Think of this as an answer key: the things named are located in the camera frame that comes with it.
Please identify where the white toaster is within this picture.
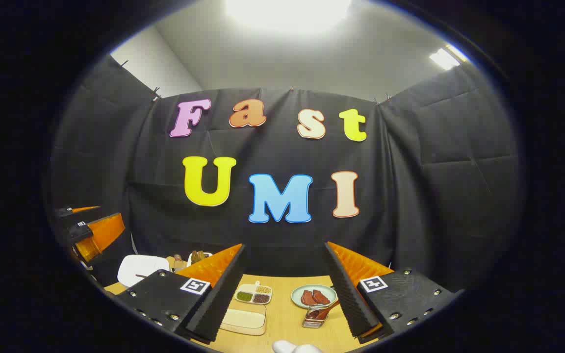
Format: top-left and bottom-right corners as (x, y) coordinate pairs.
(187, 251), (213, 268)

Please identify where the metal chopstick holder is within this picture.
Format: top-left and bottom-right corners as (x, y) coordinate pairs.
(302, 304), (330, 328)

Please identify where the large ceiling light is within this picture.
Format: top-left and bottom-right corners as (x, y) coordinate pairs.
(224, 0), (353, 31)

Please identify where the green plate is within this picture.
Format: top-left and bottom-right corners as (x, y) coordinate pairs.
(291, 284), (338, 310)

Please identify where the small ceiling light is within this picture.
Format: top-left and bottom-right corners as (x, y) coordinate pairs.
(429, 44), (467, 71)

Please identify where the white divided dish of beans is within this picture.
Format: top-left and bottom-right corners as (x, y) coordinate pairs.
(234, 281), (273, 305)

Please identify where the black backdrop cloth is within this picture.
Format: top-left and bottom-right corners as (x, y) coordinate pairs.
(50, 54), (526, 290)

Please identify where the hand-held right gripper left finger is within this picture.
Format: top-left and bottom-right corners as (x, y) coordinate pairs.
(115, 244), (247, 344)

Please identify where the clear box of rice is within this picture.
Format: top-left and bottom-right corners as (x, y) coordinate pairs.
(220, 303), (267, 336)

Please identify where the white rice cooker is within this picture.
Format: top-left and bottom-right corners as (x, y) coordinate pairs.
(117, 254), (170, 288)

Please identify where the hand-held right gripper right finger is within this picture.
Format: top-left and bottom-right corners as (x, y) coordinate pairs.
(323, 241), (460, 344)

